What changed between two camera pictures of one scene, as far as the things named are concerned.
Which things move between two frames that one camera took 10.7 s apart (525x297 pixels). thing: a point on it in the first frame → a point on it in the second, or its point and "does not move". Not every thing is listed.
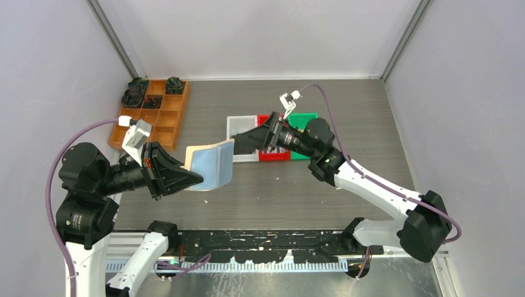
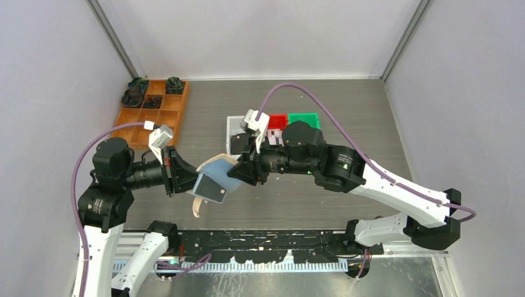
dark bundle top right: [174, 85] does not move
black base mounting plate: [319, 245] does not move
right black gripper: [264, 137] → [250, 168]
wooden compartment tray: [166, 121] does not move
